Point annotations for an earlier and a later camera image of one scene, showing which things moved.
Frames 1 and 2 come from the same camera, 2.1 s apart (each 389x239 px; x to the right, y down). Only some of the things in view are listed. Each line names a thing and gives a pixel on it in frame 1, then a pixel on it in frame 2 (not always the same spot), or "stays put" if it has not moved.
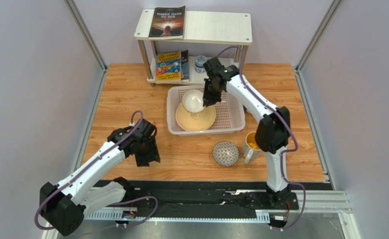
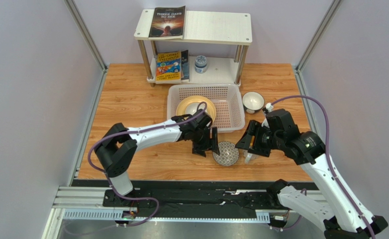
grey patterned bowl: x=226 y=153 stays put
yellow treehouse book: x=168 y=67 stays put
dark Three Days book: x=167 y=23 stays put
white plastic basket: x=230 y=112 stays put
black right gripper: x=211 y=94 -> x=258 y=138
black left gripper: x=152 y=155 -> x=207 y=145
